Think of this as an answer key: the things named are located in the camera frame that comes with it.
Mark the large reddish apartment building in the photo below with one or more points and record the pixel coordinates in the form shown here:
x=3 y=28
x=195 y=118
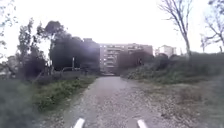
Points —
x=110 y=55

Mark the dark bushes before building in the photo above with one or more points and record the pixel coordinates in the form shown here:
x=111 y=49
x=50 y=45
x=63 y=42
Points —
x=133 y=59

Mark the grey gravel path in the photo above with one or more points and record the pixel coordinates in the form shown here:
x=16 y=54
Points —
x=111 y=100

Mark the dark dense tree clump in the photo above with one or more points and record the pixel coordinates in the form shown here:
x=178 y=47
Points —
x=75 y=53

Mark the small white building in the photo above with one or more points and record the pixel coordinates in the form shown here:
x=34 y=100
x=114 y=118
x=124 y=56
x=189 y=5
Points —
x=165 y=50

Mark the green grass verge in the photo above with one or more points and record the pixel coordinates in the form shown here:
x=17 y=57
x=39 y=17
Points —
x=56 y=91

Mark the robot's own part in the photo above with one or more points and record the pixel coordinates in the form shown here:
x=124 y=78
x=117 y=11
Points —
x=142 y=124
x=79 y=123

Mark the overgrown scrubby grass bank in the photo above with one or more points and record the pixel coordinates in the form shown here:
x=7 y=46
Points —
x=180 y=76

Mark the tall bare tree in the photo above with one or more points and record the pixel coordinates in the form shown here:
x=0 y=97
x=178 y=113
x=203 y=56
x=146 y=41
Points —
x=181 y=23

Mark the row of thin trees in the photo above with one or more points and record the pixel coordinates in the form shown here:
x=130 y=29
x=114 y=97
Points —
x=28 y=50

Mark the bare branching tree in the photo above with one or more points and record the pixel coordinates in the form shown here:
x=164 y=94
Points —
x=215 y=28

